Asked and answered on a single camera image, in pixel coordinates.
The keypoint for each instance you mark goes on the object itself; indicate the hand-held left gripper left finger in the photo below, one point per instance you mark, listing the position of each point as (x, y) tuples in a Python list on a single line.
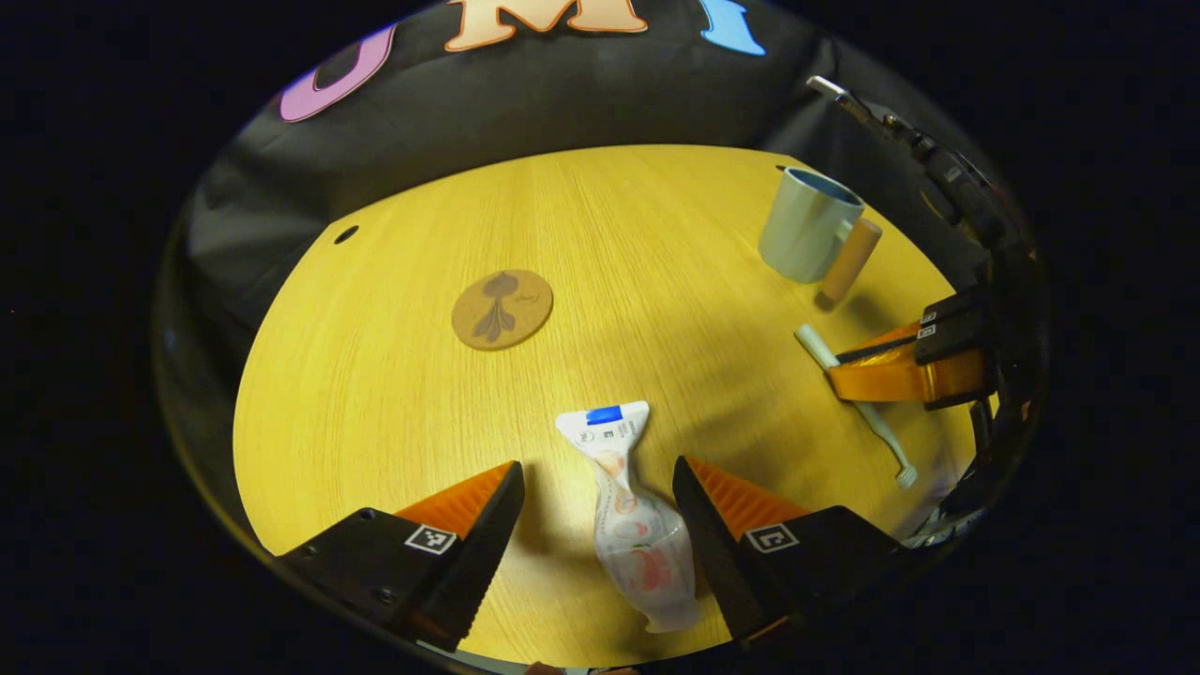
[(478, 553)]

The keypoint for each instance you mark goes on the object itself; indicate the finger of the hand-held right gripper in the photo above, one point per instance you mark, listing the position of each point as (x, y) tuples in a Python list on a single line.
[(891, 380), (952, 323)]

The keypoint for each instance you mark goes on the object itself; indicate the pale green toothbrush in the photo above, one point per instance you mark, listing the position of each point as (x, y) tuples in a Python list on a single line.
[(881, 436)]

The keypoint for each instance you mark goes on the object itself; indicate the round brown coaster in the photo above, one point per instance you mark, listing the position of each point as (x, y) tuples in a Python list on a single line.
[(502, 309)]

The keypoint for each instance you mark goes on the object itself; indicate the wooden desktop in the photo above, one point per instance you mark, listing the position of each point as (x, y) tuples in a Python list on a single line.
[(656, 309)]

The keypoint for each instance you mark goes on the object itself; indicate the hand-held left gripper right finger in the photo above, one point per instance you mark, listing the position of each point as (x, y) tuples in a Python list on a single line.
[(708, 553)]

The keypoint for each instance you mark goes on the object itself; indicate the white toothpaste tube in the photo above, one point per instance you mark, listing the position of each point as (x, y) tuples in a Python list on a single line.
[(637, 534)]

